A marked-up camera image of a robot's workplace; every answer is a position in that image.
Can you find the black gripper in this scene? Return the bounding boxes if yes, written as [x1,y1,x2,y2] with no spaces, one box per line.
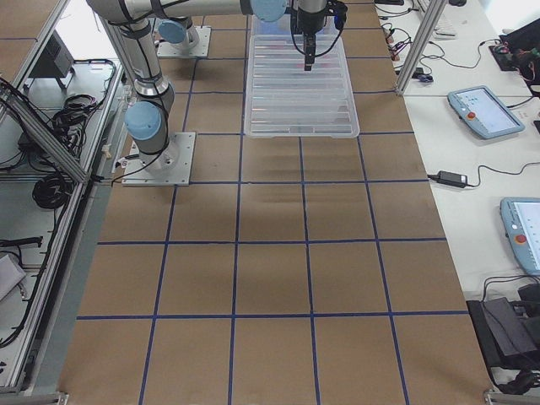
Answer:
[293,0,327,71]

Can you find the clear plastic box lid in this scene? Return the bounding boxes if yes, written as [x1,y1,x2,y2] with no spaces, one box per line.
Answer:
[244,35,359,138]

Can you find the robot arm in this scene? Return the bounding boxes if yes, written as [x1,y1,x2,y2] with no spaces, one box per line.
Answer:
[88,1,330,171]
[157,17,199,49]

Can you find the clear plastic storage box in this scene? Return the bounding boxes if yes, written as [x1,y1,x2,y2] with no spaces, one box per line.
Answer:
[251,7,346,39]

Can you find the upper teach pendant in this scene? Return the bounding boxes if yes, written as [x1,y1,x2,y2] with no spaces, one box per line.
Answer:
[447,85,525,139]

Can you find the teach pendant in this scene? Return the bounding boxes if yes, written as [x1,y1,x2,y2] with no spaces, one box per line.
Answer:
[447,85,525,139]
[499,197,539,276]

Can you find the black power adapter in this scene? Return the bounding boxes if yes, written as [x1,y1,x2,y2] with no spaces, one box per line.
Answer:
[437,170,468,188]

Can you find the lower teach pendant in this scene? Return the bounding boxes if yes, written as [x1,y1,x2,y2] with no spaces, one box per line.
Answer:
[499,197,539,276]

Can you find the black laptop stand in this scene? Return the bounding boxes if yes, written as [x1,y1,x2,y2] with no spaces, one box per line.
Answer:
[467,298,539,371]

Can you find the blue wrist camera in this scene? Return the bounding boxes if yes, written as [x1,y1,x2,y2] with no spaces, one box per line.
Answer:
[327,0,348,24]

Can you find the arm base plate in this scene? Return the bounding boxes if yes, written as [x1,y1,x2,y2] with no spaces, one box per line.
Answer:
[121,132,196,186]
[157,21,211,59]

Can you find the aluminium frame post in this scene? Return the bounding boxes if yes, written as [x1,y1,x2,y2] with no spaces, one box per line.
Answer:
[395,0,446,95]

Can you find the aluminium frame rail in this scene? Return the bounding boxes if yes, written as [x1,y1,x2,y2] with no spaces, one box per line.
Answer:
[1,78,89,183]

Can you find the coiled black cables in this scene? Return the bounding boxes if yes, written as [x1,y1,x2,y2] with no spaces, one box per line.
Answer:
[32,172,71,210]

